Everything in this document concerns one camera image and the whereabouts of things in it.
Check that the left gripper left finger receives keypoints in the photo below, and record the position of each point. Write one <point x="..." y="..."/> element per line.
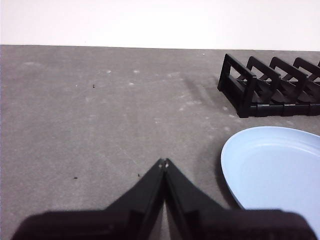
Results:
<point x="120" y="220"/>

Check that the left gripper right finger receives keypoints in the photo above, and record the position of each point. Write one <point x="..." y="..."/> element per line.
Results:
<point x="212" y="222"/>

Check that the blue round plate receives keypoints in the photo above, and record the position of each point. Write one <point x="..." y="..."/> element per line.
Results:
<point x="275" y="170"/>

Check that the black plastic plate rack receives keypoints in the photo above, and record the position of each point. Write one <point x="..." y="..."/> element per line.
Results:
<point x="246" y="100"/>

